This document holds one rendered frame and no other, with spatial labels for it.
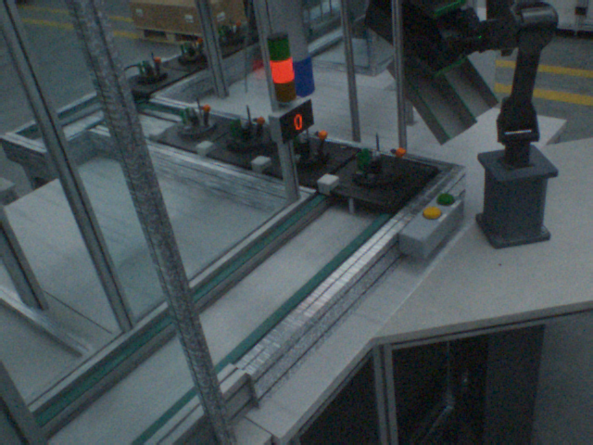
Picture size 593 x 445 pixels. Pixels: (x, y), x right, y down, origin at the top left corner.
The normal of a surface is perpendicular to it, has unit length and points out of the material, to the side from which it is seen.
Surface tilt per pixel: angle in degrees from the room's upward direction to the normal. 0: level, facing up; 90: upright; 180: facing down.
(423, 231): 0
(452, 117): 45
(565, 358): 0
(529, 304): 0
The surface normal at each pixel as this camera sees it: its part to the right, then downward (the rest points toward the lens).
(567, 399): -0.14, -0.82
